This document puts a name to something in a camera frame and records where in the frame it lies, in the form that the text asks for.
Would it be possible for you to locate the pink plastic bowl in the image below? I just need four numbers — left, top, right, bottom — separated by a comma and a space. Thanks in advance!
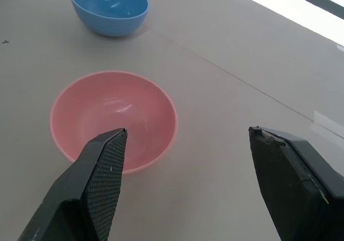
49, 70, 178, 175

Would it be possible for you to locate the clear tape strip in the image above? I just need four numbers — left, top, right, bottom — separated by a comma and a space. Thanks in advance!
309, 110, 344, 140

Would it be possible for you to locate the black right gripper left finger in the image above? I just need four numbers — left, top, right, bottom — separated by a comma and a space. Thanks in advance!
16, 127, 128, 241

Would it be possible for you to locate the blue plastic bowl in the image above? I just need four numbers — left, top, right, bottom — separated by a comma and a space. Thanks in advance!
69, 0, 149, 37

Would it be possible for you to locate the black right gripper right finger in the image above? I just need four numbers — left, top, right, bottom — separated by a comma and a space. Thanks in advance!
248, 125, 344, 241

